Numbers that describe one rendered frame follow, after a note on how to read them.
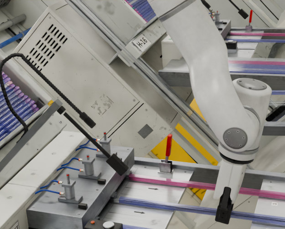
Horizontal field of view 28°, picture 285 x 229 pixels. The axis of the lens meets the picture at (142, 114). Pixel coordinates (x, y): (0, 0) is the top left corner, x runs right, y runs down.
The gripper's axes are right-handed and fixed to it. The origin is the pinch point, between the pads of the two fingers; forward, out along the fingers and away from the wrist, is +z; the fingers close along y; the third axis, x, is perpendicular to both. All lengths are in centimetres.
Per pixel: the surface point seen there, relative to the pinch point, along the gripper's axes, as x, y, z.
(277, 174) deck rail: 9.7, -19.8, -1.8
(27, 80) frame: -61, -21, -10
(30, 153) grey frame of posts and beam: -51, -4, 2
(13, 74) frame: -66, -22, -10
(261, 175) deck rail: 5.9, -19.0, -0.9
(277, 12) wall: -37, -760, 142
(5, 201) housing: -45.2, 18.1, 0.7
